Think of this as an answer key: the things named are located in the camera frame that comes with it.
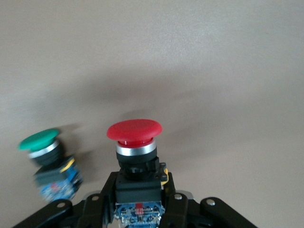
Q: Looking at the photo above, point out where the red mushroom push button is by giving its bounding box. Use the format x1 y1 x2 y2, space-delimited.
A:
106 119 170 226

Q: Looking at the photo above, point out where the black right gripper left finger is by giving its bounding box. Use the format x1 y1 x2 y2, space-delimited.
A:
9 172 119 228

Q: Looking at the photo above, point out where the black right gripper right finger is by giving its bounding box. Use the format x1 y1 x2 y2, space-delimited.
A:
161 172 259 228

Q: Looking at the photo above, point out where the green mushroom push button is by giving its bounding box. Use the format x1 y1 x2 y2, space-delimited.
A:
18 128 84 202

